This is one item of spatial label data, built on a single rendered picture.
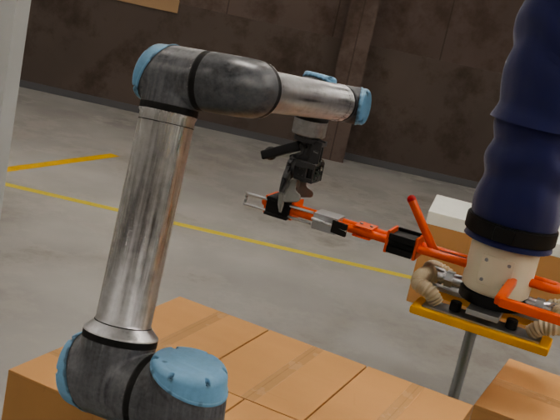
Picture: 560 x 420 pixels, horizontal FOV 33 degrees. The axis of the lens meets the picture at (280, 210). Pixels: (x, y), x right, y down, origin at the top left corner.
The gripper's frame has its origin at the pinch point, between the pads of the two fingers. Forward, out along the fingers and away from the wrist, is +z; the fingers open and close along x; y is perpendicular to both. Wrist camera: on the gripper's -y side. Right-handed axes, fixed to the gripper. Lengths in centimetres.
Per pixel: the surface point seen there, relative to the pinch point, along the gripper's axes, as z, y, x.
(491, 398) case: 28, 67, -12
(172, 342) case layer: 68, -45, 39
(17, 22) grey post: -6, -245, 186
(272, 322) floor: 123, -80, 225
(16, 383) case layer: 71, -65, -18
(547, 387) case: 28, 78, 9
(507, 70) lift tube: -49, 49, -4
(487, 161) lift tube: -27, 50, -5
